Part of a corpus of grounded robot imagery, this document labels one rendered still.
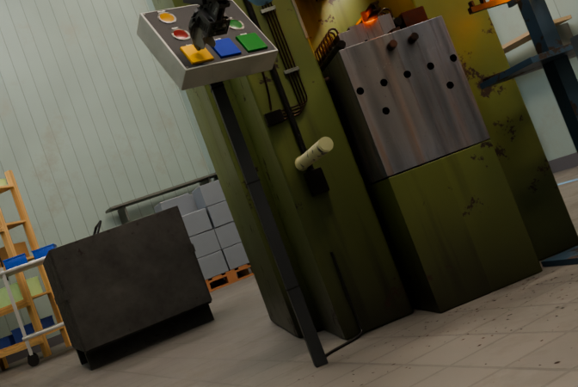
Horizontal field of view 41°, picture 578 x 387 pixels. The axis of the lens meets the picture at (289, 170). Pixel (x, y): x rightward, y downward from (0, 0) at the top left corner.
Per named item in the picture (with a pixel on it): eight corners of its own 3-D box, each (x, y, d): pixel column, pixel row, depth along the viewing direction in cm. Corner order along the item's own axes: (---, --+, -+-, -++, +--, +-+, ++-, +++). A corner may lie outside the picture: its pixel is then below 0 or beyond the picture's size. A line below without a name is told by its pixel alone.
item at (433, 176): (544, 271, 257) (491, 138, 260) (440, 314, 251) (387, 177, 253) (479, 269, 312) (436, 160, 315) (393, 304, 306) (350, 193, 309)
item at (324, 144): (337, 149, 227) (331, 132, 227) (321, 156, 226) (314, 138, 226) (312, 168, 270) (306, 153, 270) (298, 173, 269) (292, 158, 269)
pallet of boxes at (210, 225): (264, 270, 950) (229, 175, 958) (202, 295, 916) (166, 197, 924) (234, 277, 1063) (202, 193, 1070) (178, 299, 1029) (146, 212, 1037)
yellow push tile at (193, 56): (214, 58, 231) (201, 42, 234) (193, 62, 226) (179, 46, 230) (213, 62, 232) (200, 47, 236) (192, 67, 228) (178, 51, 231)
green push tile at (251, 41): (268, 46, 242) (255, 31, 246) (248, 50, 238) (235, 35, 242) (266, 50, 243) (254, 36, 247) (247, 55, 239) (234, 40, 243)
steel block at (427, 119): (490, 138, 260) (441, 15, 263) (387, 176, 253) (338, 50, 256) (436, 160, 315) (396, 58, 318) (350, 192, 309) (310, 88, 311)
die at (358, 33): (397, 33, 266) (389, 10, 267) (344, 52, 263) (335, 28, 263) (368, 64, 307) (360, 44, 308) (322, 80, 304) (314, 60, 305)
